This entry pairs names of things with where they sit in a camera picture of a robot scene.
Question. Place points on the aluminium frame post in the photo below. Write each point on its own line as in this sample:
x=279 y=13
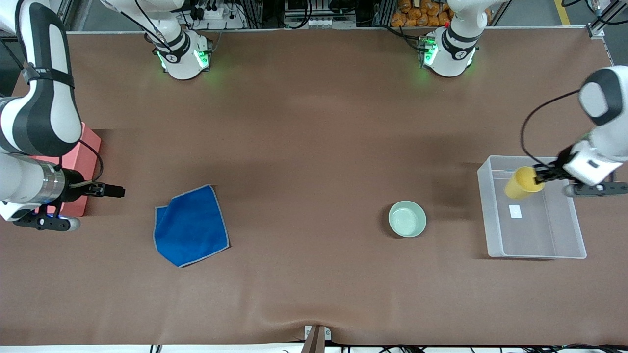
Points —
x=608 y=17
x=66 y=12

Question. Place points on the small white label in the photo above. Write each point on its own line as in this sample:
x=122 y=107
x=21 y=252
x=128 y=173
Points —
x=515 y=211

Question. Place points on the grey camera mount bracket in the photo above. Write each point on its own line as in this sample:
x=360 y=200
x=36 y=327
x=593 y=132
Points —
x=316 y=340

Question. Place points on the brown table cover mat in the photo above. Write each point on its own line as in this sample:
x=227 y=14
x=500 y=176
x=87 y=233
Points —
x=314 y=147

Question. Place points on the white power strip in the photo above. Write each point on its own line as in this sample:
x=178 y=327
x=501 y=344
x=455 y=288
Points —
x=218 y=15

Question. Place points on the orange packaged goods pile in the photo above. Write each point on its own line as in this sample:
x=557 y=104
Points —
x=412 y=12

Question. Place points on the pink plastic bin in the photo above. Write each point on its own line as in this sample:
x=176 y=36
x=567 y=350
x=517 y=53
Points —
x=91 y=152

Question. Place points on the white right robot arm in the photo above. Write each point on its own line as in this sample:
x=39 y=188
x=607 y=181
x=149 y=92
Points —
x=44 y=122

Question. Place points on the yellow plastic cup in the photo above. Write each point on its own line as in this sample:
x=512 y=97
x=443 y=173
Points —
x=520 y=185

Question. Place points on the pale green bowl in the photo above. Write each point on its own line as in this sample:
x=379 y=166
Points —
x=407 y=219

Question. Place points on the white terminal block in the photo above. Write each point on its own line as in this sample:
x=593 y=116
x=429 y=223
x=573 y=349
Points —
x=319 y=23

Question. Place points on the dark equipment rack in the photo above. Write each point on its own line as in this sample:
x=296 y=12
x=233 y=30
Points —
x=294 y=10

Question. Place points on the clear plastic bin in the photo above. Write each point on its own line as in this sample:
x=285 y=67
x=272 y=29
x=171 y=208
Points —
x=539 y=235

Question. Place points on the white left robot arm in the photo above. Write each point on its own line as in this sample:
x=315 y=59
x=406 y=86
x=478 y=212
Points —
x=451 y=54

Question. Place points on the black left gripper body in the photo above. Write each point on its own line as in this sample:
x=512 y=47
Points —
x=559 y=168

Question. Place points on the blue microfibre cloth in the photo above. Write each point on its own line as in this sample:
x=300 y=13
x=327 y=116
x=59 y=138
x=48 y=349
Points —
x=191 y=225

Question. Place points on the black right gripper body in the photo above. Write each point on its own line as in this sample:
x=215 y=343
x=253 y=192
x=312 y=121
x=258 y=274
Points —
x=74 y=189

